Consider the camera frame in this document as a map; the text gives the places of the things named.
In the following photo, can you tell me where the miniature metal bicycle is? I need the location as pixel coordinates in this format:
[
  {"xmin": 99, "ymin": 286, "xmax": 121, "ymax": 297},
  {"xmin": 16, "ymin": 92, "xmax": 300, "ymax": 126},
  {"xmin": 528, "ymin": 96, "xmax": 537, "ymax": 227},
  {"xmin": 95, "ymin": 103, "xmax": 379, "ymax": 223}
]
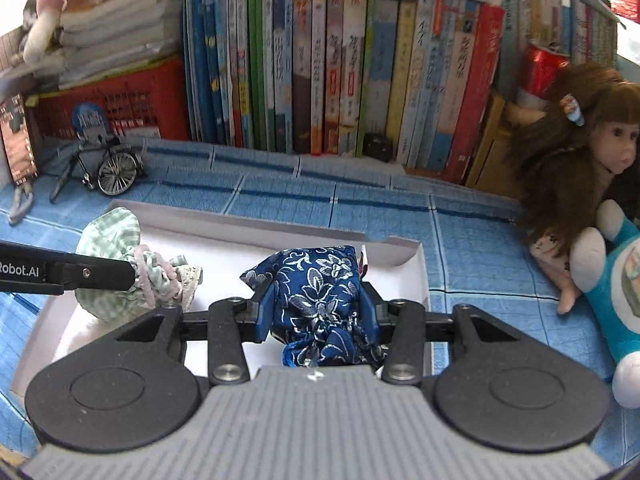
[{"xmin": 49, "ymin": 140, "xmax": 147, "ymax": 205}]

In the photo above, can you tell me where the blue cat plush toy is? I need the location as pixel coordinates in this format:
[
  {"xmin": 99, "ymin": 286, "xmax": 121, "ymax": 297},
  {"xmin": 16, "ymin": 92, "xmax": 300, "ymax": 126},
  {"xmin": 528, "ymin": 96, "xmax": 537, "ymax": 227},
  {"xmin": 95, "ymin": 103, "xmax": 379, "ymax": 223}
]
[{"xmin": 565, "ymin": 199, "xmax": 640, "ymax": 410}]

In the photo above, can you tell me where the brown-haired doll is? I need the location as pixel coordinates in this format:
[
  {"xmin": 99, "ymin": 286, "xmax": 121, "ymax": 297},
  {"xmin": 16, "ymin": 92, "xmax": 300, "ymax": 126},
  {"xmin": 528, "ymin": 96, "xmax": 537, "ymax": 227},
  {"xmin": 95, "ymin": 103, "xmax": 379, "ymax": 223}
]
[{"xmin": 510, "ymin": 62, "xmax": 640, "ymax": 316}]

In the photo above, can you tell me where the navy floral drawstring pouch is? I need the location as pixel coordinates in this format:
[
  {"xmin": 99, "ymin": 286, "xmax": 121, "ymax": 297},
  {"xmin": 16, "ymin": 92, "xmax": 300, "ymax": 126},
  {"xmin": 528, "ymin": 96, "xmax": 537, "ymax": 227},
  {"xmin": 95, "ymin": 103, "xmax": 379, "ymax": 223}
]
[{"xmin": 239, "ymin": 245, "xmax": 388, "ymax": 367}]

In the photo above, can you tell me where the red can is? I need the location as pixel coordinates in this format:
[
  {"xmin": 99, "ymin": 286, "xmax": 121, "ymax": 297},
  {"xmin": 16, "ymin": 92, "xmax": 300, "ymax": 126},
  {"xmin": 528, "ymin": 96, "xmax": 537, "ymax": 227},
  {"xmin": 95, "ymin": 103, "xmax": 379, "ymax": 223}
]
[{"xmin": 517, "ymin": 42, "xmax": 571, "ymax": 106}]

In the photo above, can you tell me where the small black box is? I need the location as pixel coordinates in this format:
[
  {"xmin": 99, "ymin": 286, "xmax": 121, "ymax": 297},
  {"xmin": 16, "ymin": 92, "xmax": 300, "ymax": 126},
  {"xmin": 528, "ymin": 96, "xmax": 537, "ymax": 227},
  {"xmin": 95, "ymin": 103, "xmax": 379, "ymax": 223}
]
[{"xmin": 361, "ymin": 132, "xmax": 394, "ymax": 162}]

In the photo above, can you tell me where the row of upright books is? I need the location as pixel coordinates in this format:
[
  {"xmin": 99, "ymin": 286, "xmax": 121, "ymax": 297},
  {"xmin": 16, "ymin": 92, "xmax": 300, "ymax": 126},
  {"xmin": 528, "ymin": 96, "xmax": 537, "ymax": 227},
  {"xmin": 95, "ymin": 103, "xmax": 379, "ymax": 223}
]
[{"xmin": 182, "ymin": 0, "xmax": 621, "ymax": 186}]

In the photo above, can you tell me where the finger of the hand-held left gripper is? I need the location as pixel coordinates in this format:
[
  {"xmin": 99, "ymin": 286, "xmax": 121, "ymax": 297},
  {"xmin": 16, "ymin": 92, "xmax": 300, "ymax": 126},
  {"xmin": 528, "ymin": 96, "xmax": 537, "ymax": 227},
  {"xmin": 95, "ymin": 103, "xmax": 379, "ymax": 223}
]
[{"xmin": 0, "ymin": 241, "xmax": 140, "ymax": 297}]

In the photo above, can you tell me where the white shallow cardboard box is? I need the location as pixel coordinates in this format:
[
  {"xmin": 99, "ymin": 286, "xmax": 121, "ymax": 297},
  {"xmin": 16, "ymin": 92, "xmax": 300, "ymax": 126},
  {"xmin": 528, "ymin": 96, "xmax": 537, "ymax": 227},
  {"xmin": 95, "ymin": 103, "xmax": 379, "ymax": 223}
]
[{"xmin": 10, "ymin": 199, "xmax": 433, "ymax": 401}]

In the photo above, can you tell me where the stack of flat books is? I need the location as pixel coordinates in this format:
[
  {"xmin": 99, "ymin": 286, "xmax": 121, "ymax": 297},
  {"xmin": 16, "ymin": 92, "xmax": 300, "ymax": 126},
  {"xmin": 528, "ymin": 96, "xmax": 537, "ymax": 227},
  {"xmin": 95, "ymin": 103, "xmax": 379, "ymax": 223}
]
[{"xmin": 57, "ymin": 0, "xmax": 186, "ymax": 88}]

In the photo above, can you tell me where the lilac plastic clip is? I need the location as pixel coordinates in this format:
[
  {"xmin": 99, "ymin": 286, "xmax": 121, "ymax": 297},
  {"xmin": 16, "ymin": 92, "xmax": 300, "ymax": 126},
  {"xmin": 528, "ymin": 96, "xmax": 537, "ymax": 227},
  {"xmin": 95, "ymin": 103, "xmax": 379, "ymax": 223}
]
[{"xmin": 7, "ymin": 180, "xmax": 36, "ymax": 226}]

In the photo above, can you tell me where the pink plush toy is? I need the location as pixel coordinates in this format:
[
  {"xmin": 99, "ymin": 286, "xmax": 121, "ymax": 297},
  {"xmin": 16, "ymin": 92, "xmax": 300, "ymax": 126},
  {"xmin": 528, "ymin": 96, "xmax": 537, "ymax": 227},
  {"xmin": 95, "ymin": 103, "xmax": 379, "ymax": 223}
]
[{"xmin": 22, "ymin": 0, "xmax": 118, "ymax": 63}]

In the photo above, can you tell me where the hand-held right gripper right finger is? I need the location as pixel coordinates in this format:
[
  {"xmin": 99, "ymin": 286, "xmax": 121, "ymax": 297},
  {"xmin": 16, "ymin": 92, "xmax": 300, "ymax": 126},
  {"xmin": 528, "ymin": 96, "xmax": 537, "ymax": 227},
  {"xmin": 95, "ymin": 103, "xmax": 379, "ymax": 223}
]
[{"xmin": 357, "ymin": 282, "xmax": 566, "ymax": 386}]

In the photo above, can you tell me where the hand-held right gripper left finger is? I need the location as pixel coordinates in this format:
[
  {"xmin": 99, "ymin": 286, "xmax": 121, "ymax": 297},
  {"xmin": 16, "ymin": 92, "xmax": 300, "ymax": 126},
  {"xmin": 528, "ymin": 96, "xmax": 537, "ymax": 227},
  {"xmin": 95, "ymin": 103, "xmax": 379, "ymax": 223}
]
[{"xmin": 65, "ymin": 280, "xmax": 276, "ymax": 386}]

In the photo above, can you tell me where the red plastic crate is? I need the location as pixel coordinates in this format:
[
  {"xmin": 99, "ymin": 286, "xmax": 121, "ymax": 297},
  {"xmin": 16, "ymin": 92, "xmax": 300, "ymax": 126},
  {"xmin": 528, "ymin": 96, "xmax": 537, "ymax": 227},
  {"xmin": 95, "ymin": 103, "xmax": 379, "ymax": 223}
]
[{"xmin": 27, "ymin": 55, "xmax": 191, "ymax": 141}]

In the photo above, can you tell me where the green gingham cloth bundle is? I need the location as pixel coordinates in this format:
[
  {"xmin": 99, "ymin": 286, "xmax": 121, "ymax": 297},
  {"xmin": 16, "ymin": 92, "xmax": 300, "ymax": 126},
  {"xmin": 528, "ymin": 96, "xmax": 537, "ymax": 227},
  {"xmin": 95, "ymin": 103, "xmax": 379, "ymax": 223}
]
[{"xmin": 74, "ymin": 207, "xmax": 205, "ymax": 325}]

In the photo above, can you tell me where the dark phone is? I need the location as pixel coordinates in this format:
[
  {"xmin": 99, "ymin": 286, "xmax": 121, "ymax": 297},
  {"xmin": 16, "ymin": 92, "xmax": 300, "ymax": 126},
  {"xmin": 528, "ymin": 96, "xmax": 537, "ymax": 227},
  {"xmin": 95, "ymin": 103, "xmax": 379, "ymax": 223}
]
[{"xmin": 0, "ymin": 92, "xmax": 40, "ymax": 186}]

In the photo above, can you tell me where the grey plush toy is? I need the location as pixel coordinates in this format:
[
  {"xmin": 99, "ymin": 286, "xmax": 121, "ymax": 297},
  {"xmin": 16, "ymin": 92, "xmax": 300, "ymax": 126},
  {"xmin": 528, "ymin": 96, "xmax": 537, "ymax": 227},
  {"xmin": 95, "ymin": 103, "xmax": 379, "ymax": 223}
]
[{"xmin": 20, "ymin": 0, "xmax": 43, "ymax": 28}]

